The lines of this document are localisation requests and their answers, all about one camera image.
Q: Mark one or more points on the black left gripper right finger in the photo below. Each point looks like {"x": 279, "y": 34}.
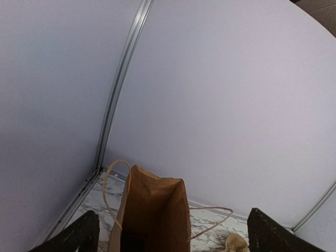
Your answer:
{"x": 267, "y": 235}

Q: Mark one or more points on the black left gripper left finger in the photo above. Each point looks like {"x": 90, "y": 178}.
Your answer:
{"x": 81, "y": 235}

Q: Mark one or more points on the brown paper bag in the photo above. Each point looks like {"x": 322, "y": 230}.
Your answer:
{"x": 154, "y": 214}

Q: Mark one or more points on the right aluminium frame post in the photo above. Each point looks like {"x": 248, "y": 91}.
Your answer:
{"x": 314, "y": 209}

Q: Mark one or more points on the left aluminium frame post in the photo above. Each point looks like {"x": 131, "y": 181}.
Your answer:
{"x": 127, "y": 53}

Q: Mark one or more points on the aluminium frame post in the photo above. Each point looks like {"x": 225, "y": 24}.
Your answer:
{"x": 314, "y": 209}
{"x": 127, "y": 53}

